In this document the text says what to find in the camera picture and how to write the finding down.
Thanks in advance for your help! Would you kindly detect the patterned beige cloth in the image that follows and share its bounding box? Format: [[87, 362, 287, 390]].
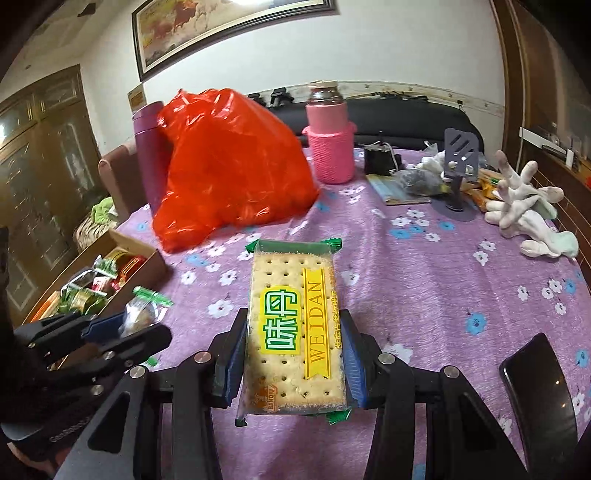
[[74, 215, 121, 252]]

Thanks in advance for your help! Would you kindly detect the wooden sideboard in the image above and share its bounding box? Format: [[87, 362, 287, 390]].
[[517, 124, 591, 220]]

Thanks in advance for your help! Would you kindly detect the purple thermos flask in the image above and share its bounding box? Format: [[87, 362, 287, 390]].
[[133, 102, 174, 213]]

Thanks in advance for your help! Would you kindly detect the teal paper booklet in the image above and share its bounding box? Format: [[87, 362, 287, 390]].
[[367, 173, 432, 206]]

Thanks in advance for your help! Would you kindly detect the wooden door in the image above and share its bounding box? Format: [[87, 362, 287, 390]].
[[492, 0, 591, 162]]

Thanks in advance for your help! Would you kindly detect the green cloth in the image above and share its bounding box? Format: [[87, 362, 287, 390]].
[[90, 196, 116, 223]]

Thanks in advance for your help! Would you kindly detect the red plastic bag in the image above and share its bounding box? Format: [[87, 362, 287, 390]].
[[152, 89, 321, 254]]

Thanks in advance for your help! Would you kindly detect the wooden glass-door cabinet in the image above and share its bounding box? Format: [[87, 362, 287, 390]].
[[0, 65, 105, 324]]

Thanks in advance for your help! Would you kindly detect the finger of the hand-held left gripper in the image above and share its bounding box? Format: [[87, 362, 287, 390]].
[[60, 324, 172, 381], [14, 313, 126, 356]]

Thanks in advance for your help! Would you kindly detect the green-edged cracker packet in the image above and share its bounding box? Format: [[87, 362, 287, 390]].
[[235, 237, 352, 428]]

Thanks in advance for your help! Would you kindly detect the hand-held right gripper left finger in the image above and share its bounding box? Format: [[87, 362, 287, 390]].
[[55, 308, 250, 480]]

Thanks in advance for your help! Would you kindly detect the small clear green-ended packet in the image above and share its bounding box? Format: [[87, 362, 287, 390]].
[[119, 286, 174, 339]]

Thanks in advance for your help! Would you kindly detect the brown upholstered chair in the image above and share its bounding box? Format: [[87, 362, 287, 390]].
[[98, 143, 145, 222]]

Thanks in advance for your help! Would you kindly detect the grey phone stand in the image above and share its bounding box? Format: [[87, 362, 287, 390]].
[[431, 128, 481, 213]]

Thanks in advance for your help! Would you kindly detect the black sofa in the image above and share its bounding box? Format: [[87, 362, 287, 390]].
[[263, 97, 483, 151]]

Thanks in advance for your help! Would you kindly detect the pink sleeved bottle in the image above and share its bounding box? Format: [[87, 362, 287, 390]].
[[302, 82, 358, 184]]

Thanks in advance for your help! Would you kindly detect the black smartphone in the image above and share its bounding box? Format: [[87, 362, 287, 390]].
[[499, 332, 580, 480]]

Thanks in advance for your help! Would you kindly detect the orange packets heap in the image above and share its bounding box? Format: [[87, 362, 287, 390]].
[[471, 168, 502, 213]]

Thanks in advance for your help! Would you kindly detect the white work glove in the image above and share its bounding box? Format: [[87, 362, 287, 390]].
[[485, 150, 566, 230], [418, 154, 451, 175], [519, 228, 580, 259]]

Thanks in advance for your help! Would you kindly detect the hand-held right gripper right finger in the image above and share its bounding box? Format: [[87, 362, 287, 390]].
[[339, 309, 532, 480]]

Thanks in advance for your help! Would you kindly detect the cardboard box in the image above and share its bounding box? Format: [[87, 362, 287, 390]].
[[23, 228, 169, 324]]

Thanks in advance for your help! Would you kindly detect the pile of assorted snack packets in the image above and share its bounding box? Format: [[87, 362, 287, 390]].
[[34, 249, 148, 320]]

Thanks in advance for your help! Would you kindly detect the purple floral tablecloth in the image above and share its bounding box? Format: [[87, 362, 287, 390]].
[[113, 148, 591, 480]]

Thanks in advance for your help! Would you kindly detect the framed wall painting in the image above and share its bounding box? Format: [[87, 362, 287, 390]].
[[131, 0, 340, 83]]

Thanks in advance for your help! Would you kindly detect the grey plastic bag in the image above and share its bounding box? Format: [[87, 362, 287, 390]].
[[399, 168, 445, 198]]

